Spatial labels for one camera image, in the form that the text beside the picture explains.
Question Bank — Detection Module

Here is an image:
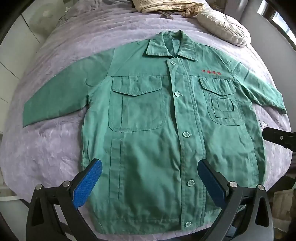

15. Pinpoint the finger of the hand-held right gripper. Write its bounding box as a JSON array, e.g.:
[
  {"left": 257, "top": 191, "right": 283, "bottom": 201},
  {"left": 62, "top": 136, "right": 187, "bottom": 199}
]
[{"left": 262, "top": 126, "right": 296, "bottom": 151}]

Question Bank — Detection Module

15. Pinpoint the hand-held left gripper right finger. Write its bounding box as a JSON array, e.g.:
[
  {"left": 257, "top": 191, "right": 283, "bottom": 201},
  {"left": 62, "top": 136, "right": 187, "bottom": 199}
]
[{"left": 198, "top": 159, "right": 275, "bottom": 241}]

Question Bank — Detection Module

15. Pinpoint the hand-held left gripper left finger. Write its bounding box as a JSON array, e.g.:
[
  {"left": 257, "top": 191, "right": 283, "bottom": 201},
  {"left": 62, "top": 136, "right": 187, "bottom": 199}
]
[{"left": 26, "top": 159, "right": 103, "bottom": 241}]

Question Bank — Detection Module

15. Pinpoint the green work jacket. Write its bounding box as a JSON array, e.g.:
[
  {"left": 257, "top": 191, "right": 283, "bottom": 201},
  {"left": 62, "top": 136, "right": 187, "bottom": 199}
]
[{"left": 22, "top": 31, "right": 287, "bottom": 235}]

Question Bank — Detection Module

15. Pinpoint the purple fuzzy blanket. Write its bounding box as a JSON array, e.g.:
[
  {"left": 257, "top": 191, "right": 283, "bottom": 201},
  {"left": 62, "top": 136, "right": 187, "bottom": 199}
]
[{"left": 0, "top": 5, "right": 292, "bottom": 241}]

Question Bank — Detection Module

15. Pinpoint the cardboard box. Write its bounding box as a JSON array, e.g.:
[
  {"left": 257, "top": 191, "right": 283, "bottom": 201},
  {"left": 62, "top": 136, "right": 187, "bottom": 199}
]
[{"left": 272, "top": 189, "right": 296, "bottom": 210}]

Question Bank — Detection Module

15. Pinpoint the round cream pleated pillow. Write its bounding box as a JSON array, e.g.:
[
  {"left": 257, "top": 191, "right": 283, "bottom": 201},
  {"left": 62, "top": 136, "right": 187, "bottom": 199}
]
[{"left": 197, "top": 8, "right": 252, "bottom": 47}]

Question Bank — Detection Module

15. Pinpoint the white wardrobe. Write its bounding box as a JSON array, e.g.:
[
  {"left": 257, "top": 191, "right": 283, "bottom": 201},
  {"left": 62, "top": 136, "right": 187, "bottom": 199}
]
[{"left": 0, "top": 0, "right": 59, "bottom": 109}]

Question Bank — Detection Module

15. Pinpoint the beige striped bedding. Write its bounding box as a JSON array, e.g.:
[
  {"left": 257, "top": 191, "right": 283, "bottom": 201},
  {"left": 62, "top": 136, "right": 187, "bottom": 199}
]
[{"left": 131, "top": 0, "right": 210, "bottom": 18}]

